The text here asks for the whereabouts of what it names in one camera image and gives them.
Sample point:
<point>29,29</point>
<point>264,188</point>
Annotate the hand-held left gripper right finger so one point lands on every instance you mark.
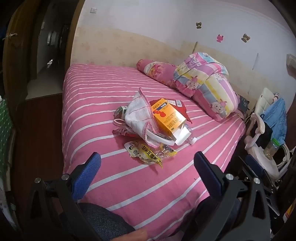
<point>208,172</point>

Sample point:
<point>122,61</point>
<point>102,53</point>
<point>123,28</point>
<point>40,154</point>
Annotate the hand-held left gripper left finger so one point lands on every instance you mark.
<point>89,171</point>

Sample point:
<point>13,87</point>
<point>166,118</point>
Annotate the clear plastic bottle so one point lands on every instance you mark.
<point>192,138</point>

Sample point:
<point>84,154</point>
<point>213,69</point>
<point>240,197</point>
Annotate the clear wrapper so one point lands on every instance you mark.
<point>167,151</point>

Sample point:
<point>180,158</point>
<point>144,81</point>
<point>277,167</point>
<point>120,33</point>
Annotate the yellow snack wrapper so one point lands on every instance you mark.
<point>143,151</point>

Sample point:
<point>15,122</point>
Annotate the white plastic band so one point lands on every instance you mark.
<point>159,138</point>

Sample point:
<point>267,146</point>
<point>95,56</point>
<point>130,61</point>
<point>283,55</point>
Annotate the red packet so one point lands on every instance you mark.
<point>182,111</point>

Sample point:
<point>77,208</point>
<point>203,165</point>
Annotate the green box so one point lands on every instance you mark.
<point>121,111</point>

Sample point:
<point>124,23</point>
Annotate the orange medicine box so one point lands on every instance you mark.
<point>166,118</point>

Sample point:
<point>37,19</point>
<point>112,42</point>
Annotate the white cloth with pink edge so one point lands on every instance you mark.
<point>136,115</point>

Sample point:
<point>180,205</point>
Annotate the person's left hand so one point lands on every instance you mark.
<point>131,235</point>

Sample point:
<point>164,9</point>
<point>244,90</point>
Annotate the blue padded object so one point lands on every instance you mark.
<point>253,165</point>

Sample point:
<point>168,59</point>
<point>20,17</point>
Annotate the person's left leg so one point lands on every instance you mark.
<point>104,220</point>

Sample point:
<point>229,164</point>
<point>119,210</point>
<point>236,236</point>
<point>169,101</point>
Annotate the white high chair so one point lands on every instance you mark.
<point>256,148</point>

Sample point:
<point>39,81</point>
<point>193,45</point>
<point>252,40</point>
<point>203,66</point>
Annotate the dark wooden cabinet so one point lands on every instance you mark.
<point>39,129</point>

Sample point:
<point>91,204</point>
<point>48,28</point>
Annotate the jar with green lid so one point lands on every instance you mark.
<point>271,149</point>

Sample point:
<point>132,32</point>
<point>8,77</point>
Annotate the black cloth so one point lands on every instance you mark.
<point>266,135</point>

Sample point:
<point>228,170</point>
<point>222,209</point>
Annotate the bed with pink striped sheet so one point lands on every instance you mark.
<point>92,92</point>

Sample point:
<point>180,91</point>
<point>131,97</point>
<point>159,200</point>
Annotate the folded colourful cartoon quilt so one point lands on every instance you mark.
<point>208,88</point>

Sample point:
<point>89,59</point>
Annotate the blue cloth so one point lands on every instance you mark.
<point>276,115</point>

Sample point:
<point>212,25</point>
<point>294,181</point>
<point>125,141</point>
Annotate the white chair back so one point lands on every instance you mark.
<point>266,99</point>

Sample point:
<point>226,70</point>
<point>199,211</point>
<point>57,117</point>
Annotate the green patterned cloth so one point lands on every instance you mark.
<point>5,129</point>

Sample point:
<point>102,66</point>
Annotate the pink floral pillow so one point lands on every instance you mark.
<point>157,69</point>

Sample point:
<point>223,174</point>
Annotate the wooden door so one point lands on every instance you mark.
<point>16,58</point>

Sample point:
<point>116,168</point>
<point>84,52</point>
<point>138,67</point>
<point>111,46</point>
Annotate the thin wall stick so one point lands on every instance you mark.
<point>194,47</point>

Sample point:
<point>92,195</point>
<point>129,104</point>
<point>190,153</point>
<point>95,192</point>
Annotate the pink bear wall sticker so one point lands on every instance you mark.
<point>220,38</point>

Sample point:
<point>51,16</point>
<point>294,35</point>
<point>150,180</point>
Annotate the white wall box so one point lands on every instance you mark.
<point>291,63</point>

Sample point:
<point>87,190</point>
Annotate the brown bear wall sticker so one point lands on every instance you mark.
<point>198,25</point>
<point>245,37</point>

